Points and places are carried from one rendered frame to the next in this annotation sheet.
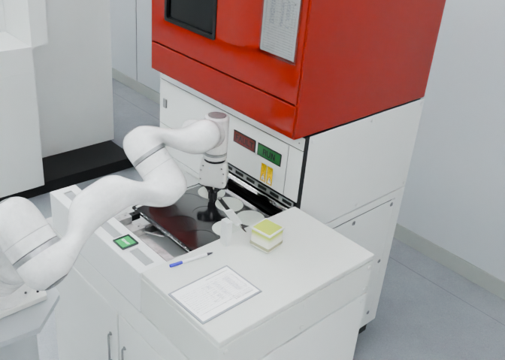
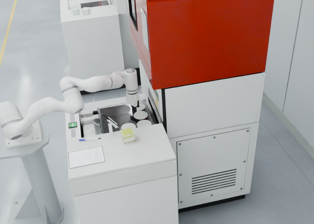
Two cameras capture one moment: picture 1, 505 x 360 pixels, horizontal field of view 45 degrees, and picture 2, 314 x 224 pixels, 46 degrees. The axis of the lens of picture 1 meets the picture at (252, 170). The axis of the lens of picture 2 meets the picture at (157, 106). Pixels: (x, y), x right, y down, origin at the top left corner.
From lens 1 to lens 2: 1.29 m
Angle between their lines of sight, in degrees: 29
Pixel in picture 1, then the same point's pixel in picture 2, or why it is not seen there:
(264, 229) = (124, 132)
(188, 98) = not seen: hidden behind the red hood
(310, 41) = (153, 42)
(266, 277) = (113, 155)
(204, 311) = (74, 163)
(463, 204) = not seen: outside the picture
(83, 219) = (28, 114)
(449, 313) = (307, 204)
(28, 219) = (6, 111)
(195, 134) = (86, 83)
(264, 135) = not seen: hidden behind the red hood
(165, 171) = (70, 98)
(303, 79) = (152, 60)
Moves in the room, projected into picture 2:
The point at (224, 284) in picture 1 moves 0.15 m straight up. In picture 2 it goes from (92, 154) to (89, 134)
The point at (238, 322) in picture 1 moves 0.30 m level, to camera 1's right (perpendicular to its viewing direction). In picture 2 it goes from (83, 172) to (126, 192)
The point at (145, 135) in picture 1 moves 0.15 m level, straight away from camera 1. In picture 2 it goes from (65, 81) to (78, 69)
